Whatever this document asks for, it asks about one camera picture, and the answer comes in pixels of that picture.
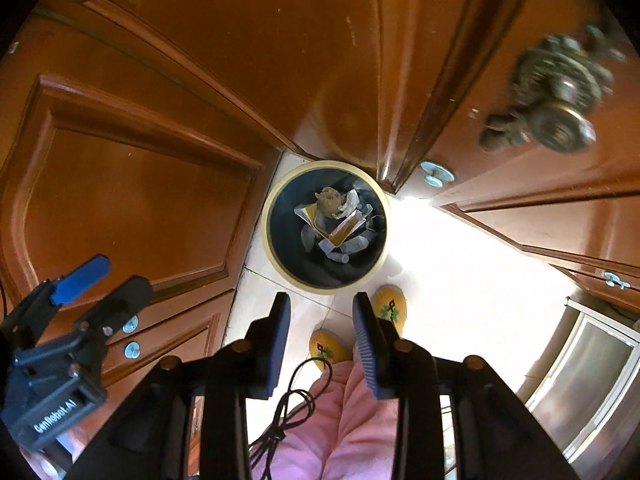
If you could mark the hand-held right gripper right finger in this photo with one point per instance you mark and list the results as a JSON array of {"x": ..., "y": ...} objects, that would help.
[{"x": 367, "y": 345}]

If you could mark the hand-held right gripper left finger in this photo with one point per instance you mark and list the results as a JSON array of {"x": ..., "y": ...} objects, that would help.
[{"x": 277, "y": 345}]

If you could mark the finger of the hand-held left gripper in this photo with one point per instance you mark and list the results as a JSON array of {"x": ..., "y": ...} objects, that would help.
[
  {"x": 80, "y": 277},
  {"x": 125, "y": 300}
]

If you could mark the round cream trash bin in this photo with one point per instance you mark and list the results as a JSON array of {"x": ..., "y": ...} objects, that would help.
[{"x": 300, "y": 272}]

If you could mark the clear plastic bottle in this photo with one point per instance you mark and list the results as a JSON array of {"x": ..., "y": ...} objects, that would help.
[{"x": 350, "y": 250}]

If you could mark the yellow cardboard box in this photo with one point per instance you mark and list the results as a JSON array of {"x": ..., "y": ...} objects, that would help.
[{"x": 345, "y": 232}]

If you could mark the white paper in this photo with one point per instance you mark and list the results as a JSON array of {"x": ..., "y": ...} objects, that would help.
[{"x": 350, "y": 201}]

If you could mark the brown scrubber ball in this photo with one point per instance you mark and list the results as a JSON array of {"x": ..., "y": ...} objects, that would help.
[{"x": 327, "y": 201}]

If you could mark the pale blue cabinet knob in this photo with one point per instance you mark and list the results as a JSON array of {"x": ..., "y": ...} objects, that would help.
[
  {"x": 435, "y": 172},
  {"x": 132, "y": 349},
  {"x": 131, "y": 324},
  {"x": 615, "y": 280}
]

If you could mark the yellow embroidered slipper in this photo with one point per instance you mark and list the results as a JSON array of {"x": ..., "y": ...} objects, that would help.
[
  {"x": 325, "y": 345},
  {"x": 395, "y": 305}
]

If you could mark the wooden cabinet drawer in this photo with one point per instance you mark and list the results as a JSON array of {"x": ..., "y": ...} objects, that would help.
[{"x": 175, "y": 340}]

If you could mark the pink pants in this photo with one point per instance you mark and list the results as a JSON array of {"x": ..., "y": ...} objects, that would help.
[{"x": 350, "y": 435}]

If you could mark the wooden cabinet door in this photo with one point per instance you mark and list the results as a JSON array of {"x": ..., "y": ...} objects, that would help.
[
  {"x": 475, "y": 20},
  {"x": 250, "y": 35},
  {"x": 125, "y": 185},
  {"x": 550, "y": 230}
]

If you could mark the stainless steel appliance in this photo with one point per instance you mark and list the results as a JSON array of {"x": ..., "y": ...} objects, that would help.
[{"x": 590, "y": 360}]

